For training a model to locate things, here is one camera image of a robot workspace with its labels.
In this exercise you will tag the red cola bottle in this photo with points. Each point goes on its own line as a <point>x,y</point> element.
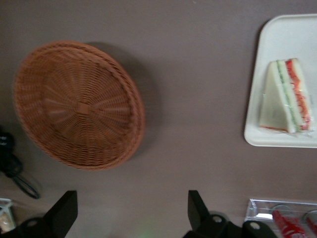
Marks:
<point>287,225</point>

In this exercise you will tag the triangle sandwich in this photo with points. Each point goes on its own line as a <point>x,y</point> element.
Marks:
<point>275,104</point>

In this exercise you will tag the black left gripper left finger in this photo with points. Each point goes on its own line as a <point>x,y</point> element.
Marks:
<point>62,218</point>

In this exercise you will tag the cream plastic tray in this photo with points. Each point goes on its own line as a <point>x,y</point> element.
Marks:
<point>284,37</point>

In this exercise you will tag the clear acrylic bottle rack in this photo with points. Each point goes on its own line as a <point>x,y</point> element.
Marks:
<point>257,210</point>

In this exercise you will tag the clear snack display stand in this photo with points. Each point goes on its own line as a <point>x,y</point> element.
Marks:
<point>8,204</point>

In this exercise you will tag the brown round wicker basket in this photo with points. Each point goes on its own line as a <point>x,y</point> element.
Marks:
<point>79,109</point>

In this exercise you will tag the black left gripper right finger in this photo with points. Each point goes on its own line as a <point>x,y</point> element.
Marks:
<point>200,218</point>

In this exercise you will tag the cracker pack in stand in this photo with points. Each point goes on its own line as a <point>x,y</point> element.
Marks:
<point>4,220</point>

